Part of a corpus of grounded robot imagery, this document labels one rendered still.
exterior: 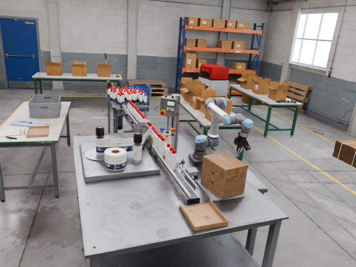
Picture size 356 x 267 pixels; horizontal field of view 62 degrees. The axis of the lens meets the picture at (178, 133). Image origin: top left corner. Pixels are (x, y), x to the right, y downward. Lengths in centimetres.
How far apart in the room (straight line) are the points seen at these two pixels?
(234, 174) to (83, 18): 866
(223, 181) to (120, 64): 848
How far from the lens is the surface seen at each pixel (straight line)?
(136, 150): 285
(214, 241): 308
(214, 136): 307
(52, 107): 462
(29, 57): 1062
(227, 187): 246
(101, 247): 202
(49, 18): 1044
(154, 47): 1059
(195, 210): 235
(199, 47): 1008
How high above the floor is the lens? 213
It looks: 19 degrees down
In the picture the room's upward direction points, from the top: 4 degrees clockwise
